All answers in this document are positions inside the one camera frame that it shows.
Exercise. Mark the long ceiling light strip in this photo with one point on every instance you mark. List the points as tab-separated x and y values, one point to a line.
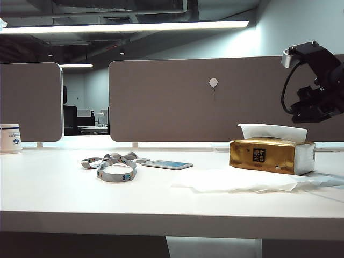
121	27

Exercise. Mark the black office chair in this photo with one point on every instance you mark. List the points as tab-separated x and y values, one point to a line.
71	121

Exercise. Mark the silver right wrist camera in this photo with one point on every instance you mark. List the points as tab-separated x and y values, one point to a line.
289	57

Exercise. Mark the short ceiling light strip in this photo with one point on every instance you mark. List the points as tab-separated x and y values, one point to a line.
76	65

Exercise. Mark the dark under-desk panel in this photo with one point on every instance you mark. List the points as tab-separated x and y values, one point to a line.
303	249
80	246

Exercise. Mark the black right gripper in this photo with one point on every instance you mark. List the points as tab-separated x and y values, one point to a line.
330	80

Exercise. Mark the golden tissue pack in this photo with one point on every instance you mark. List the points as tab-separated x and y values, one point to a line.
242	153

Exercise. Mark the large flat white tissue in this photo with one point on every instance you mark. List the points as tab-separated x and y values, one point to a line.
236	184

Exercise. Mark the white paper cup blue logo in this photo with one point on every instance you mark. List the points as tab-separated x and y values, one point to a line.
10	139

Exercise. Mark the white adhesive wall hook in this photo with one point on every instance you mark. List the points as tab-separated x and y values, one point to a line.
213	82

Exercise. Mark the large grey desk divider panel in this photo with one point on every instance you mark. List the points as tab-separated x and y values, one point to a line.
166	102

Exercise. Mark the background white desk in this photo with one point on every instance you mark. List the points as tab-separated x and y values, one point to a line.
92	130

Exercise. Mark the small grey desk divider panel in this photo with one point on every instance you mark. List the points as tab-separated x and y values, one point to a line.
29	102

